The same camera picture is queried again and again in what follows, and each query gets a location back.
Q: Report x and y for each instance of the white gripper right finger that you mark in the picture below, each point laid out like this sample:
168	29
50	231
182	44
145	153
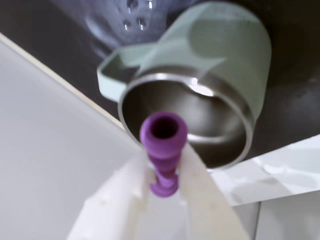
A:
207	207

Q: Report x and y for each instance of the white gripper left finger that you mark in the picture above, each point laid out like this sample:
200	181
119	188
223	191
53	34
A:
117	205

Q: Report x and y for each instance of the purple pen grip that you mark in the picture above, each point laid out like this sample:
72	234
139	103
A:
163	140

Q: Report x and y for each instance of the pale green steel mug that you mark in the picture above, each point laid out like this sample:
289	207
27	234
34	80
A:
220	50

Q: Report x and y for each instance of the black table mat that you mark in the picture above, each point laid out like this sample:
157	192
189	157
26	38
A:
50	25

